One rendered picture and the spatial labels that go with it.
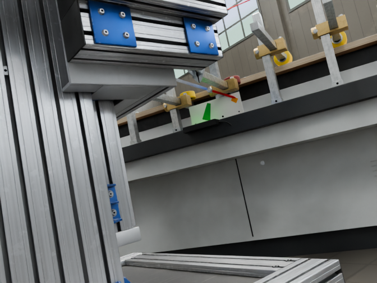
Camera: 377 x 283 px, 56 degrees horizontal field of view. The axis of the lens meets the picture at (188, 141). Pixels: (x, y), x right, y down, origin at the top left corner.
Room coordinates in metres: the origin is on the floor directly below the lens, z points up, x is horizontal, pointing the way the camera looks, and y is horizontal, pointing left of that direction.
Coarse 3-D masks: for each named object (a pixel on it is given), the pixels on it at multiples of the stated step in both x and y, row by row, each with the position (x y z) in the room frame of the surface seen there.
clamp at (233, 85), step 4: (224, 80) 1.60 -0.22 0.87; (228, 80) 1.59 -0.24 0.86; (232, 80) 1.58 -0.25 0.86; (236, 80) 1.61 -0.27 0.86; (228, 84) 1.59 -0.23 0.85; (232, 84) 1.58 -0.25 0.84; (236, 84) 1.60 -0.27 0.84; (216, 88) 1.62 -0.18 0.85; (228, 88) 1.59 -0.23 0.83; (232, 88) 1.58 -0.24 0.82; (236, 88) 1.59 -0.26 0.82; (224, 92) 1.62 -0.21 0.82; (228, 92) 1.63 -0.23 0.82; (212, 96) 1.65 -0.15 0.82
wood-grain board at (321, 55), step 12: (372, 36) 1.48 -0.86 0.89; (336, 48) 1.54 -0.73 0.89; (348, 48) 1.52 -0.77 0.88; (360, 48) 1.54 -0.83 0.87; (300, 60) 1.61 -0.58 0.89; (312, 60) 1.59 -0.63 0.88; (324, 60) 1.62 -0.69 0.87; (264, 72) 1.68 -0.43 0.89; (276, 72) 1.66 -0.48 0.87; (240, 84) 1.74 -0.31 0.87; (204, 96) 1.83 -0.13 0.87; (156, 108) 1.96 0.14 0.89; (120, 120) 2.06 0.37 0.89
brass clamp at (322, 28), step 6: (336, 18) 1.38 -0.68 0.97; (342, 18) 1.37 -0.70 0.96; (318, 24) 1.41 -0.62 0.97; (324, 24) 1.40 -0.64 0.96; (342, 24) 1.37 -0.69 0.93; (312, 30) 1.42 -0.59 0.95; (318, 30) 1.41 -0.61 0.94; (324, 30) 1.40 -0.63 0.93; (330, 30) 1.39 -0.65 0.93; (336, 30) 1.39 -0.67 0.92; (342, 30) 1.40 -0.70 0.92; (318, 36) 1.42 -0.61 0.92
